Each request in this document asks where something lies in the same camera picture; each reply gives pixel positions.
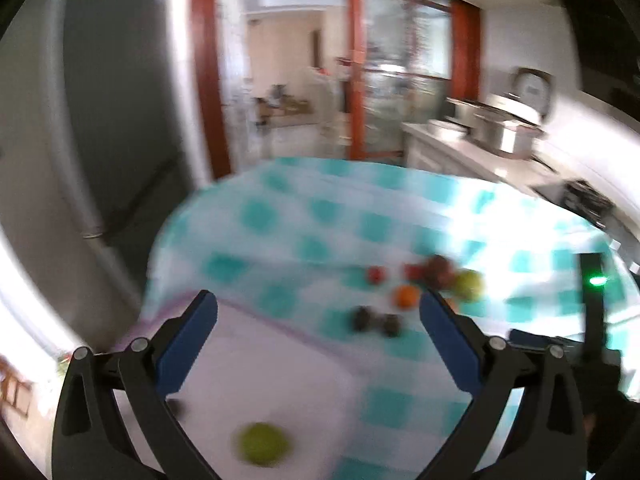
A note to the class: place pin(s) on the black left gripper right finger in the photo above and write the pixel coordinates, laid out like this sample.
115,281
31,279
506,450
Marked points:
547,439

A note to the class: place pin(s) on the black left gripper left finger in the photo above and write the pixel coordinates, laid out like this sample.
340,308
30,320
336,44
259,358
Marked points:
90,439

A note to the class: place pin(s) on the orange mandarin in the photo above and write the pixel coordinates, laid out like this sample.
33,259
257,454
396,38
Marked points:
406,297
452,304

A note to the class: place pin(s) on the green apple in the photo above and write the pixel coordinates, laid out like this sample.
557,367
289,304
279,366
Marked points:
262,444
468,285

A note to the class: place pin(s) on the dark red apple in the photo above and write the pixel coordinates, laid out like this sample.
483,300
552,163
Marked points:
438,272

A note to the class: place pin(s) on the white bin purple rim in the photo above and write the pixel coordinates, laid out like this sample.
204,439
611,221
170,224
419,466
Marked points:
254,370

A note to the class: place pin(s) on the small red tomato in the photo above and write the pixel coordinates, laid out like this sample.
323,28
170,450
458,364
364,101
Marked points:
376,275
413,272

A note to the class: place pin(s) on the teal white checkered tablecloth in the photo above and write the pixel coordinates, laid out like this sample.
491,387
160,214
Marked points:
292,240

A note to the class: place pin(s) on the steel pot with lid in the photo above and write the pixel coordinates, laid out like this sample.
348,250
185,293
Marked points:
507,127

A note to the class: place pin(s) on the grey refrigerator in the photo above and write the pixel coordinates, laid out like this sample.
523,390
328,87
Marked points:
99,145

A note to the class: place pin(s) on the red wooden door frame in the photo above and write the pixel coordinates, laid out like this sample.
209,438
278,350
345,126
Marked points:
466,27

